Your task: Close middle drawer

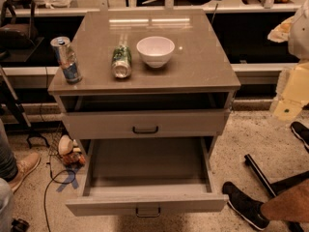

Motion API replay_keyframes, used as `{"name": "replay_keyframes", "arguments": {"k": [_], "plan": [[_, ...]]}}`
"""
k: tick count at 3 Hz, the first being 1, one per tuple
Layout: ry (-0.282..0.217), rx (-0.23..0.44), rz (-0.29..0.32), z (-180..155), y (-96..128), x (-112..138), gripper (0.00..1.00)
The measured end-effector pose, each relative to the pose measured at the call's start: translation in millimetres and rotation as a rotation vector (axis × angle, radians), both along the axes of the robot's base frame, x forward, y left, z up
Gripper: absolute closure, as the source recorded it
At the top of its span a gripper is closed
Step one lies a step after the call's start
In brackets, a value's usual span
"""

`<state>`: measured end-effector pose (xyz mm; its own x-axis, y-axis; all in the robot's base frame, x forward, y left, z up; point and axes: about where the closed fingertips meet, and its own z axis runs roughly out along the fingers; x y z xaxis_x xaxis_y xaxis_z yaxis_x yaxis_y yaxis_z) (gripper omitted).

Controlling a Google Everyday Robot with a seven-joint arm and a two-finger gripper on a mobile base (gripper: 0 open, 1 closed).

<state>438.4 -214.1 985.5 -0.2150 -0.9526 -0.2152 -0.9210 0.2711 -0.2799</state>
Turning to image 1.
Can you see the black shoe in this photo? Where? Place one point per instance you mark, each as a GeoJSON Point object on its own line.
{"type": "Point", "coordinates": [246, 207]}
{"type": "Point", "coordinates": [302, 133]}

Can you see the black chair left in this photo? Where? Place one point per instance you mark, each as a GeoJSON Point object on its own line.
{"type": "Point", "coordinates": [18, 41]}

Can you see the black shoe far right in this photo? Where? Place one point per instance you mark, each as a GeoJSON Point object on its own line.
{"type": "Point", "coordinates": [302, 133]}

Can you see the white round floor object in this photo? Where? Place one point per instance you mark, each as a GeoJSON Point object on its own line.
{"type": "Point", "coordinates": [65, 145]}

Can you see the orange snack bag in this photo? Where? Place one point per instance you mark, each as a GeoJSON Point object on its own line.
{"type": "Point", "coordinates": [73, 158]}

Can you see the grey drawer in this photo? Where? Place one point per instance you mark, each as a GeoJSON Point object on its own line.
{"type": "Point", "coordinates": [147, 177]}
{"type": "Point", "coordinates": [139, 124]}

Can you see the blue jeans leg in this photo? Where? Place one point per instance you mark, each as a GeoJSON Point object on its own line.
{"type": "Point", "coordinates": [8, 166]}

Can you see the grey drawer cabinet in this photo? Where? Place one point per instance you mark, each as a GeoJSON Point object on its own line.
{"type": "Point", "coordinates": [197, 77]}

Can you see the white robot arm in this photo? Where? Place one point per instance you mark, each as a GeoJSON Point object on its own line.
{"type": "Point", "coordinates": [294, 30]}

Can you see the black shoe near right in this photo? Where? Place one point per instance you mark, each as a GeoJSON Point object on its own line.
{"type": "Point", "coordinates": [246, 207]}

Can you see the grey jeans knee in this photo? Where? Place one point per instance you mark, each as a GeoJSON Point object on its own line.
{"type": "Point", "coordinates": [6, 206]}

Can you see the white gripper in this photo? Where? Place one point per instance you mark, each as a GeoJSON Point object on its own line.
{"type": "Point", "coordinates": [299, 38]}

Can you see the black object bottom left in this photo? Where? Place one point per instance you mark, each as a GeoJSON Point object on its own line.
{"type": "Point", "coordinates": [19, 225]}

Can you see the brown trouser leg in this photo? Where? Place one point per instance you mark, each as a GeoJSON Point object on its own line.
{"type": "Point", "coordinates": [290, 205]}

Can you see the black tripod stand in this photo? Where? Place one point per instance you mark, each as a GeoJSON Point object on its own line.
{"type": "Point", "coordinates": [13, 103]}

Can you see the white bowl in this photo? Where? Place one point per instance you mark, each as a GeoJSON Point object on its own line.
{"type": "Point", "coordinates": [155, 51]}

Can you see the upright silver blue can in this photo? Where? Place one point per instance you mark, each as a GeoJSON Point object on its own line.
{"type": "Point", "coordinates": [66, 58]}

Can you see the tan leather shoe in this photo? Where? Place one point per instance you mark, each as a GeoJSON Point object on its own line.
{"type": "Point", "coordinates": [24, 168]}

